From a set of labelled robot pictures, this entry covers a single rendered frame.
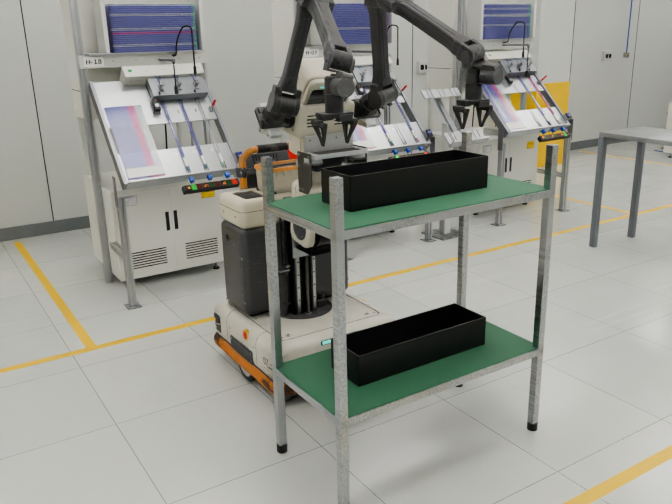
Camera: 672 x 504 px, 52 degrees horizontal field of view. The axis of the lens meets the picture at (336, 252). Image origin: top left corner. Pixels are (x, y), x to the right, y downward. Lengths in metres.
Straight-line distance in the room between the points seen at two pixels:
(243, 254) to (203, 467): 0.90
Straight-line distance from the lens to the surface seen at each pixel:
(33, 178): 5.85
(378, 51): 2.72
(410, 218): 2.08
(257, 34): 6.36
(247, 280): 3.02
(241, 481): 2.56
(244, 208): 2.93
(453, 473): 2.58
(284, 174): 3.03
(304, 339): 2.88
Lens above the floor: 1.48
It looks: 18 degrees down
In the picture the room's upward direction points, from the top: 1 degrees counter-clockwise
